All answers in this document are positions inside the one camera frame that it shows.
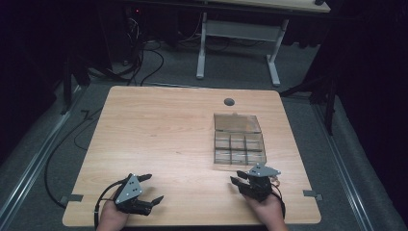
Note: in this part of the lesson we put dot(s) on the clear plastic compartment box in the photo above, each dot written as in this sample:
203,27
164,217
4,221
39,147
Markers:
239,141

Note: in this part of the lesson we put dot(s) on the metal floor rail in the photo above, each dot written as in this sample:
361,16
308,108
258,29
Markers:
343,166
32,166

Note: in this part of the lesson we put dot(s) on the dark metal stand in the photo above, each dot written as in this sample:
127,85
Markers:
327,96
69,83

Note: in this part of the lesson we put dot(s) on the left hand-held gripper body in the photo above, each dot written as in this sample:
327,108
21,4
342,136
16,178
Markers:
128,192

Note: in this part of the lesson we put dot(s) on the grey table edge bracket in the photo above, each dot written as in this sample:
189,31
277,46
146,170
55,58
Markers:
72,198
312,194

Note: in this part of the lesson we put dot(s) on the person's left hand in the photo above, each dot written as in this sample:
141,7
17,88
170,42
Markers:
110,218

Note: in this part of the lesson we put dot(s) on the desk with white legs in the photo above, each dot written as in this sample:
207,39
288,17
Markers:
243,30

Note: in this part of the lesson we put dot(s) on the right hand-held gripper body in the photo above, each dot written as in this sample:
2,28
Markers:
260,183

